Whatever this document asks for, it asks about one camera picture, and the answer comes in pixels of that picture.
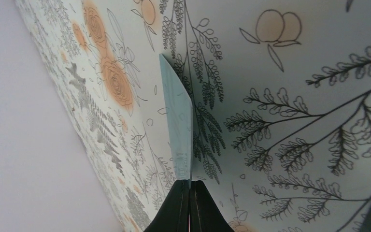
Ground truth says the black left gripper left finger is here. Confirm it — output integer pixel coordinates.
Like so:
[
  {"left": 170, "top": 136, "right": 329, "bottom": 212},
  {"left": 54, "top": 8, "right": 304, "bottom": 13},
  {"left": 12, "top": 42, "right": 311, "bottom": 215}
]
[{"left": 144, "top": 180, "right": 189, "bottom": 232}]

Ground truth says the floral table cover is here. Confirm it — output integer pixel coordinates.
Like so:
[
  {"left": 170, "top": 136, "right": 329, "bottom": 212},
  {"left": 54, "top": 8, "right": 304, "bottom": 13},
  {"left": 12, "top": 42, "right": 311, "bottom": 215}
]
[{"left": 15, "top": 0, "right": 371, "bottom": 232}]

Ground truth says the teal magnetic stripe card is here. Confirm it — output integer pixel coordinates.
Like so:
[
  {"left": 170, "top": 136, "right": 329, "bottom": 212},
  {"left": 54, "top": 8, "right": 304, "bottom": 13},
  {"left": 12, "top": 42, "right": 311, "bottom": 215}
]
[{"left": 159, "top": 54, "right": 193, "bottom": 186}]

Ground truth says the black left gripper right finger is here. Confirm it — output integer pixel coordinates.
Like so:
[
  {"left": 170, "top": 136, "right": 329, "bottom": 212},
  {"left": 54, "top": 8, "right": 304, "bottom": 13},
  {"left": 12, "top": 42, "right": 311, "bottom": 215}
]
[{"left": 189, "top": 180, "right": 233, "bottom": 232}]

